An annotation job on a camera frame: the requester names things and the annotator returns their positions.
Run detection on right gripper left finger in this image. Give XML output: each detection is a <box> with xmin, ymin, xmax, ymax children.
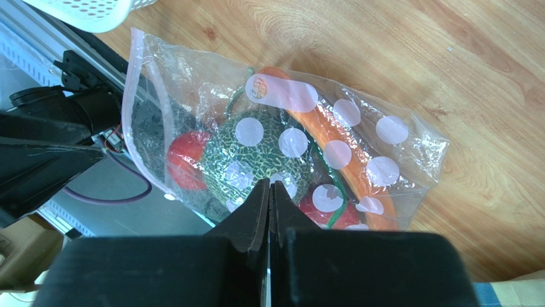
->
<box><xmin>36</xmin><ymin>180</ymin><xmax>270</xmax><ymax>306</ymax></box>

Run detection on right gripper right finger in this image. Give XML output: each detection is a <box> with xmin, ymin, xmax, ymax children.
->
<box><xmin>271</xmin><ymin>183</ymin><xmax>478</xmax><ymax>306</ymax></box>

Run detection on red fake apple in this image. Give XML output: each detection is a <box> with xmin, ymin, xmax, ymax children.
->
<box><xmin>167</xmin><ymin>130</ymin><xmax>212</xmax><ymax>191</ymax></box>

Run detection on clear zip top bag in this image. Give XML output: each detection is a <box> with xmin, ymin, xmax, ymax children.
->
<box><xmin>122</xmin><ymin>29</ymin><xmax>450</xmax><ymax>231</ymax></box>

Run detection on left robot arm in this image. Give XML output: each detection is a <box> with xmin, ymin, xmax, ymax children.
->
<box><xmin>1</xmin><ymin>51</ymin><xmax>122</xmax><ymax>227</ymax></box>

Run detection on red fake tomato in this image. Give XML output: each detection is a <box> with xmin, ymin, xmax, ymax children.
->
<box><xmin>298</xmin><ymin>184</ymin><xmax>361</xmax><ymax>230</ymax></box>

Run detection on green fake leafy vegetable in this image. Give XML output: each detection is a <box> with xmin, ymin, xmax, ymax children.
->
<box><xmin>224</xmin><ymin>86</ymin><xmax>352</xmax><ymax>230</ymax></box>

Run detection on orange fake carrot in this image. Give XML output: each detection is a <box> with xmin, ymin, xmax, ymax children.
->
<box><xmin>246</xmin><ymin>67</ymin><xmax>399</xmax><ymax>231</ymax></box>

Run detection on plaid pillow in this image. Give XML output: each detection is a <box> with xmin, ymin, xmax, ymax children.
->
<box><xmin>472</xmin><ymin>270</ymin><xmax>545</xmax><ymax>307</ymax></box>

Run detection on white perforated plastic basket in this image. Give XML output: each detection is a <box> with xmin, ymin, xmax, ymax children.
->
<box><xmin>24</xmin><ymin>0</ymin><xmax>156</xmax><ymax>33</ymax></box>

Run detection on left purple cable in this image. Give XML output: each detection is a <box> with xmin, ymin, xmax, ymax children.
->
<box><xmin>63</xmin><ymin>148</ymin><xmax>154</xmax><ymax>207</ymax></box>

